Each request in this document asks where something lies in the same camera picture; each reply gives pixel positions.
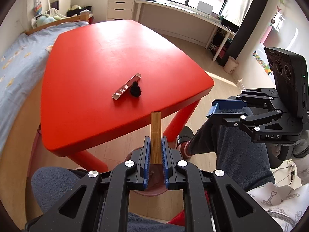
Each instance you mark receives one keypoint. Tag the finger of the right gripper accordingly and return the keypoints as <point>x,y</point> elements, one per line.
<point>231,108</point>
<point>237,119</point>

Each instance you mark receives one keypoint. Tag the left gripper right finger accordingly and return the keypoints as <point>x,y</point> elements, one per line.
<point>212,200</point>

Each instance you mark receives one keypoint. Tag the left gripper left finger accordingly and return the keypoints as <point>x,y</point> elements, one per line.
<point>95,202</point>

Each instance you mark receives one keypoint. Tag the wooden gold strip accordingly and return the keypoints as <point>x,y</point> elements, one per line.
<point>155,146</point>

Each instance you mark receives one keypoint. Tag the small black pompom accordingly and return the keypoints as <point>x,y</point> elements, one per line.
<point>135,89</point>

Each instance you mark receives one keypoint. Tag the red carton with chinese text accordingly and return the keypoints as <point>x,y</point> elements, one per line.
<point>126,86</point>

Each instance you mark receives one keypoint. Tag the pink trash bin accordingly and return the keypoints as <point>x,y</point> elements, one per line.
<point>156,185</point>

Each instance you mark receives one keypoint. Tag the beige floor bin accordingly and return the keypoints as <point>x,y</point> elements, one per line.
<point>231,65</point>

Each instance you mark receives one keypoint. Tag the white window desk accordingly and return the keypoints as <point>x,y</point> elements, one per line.
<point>180,22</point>

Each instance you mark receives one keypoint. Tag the red table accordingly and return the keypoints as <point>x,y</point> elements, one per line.
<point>88,64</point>

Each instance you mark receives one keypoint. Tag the white drawer cabinet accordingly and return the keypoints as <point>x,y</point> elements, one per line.
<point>119,9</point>

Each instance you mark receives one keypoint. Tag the bed with blue sheet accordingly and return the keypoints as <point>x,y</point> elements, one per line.
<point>22,67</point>

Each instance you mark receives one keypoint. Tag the green blue plush pile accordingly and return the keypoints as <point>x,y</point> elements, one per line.
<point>47,17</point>

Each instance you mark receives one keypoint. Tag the rainbow hanging toy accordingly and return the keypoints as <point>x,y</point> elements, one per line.
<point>37,8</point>

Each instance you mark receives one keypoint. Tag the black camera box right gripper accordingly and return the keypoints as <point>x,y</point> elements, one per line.
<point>291,80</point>

